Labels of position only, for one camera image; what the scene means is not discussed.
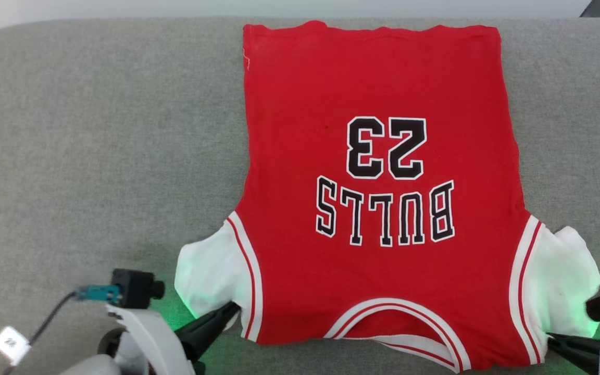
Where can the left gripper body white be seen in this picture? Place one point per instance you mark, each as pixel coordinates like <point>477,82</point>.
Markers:
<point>151,344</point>

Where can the teal left camera connector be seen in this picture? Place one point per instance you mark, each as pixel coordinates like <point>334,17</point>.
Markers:
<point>97,293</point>

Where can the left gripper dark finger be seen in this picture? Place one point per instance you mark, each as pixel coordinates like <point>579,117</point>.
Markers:
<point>209,325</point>

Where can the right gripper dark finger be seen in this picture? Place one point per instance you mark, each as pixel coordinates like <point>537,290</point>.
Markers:
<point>581,350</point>

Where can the grey metal partition post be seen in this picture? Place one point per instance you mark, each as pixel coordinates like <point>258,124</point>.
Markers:
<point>598,8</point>

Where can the red and white basketball jersey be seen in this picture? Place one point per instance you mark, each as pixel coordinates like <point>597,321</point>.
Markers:
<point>373,78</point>

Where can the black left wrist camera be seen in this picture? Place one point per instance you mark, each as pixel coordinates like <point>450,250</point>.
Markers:
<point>136,287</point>

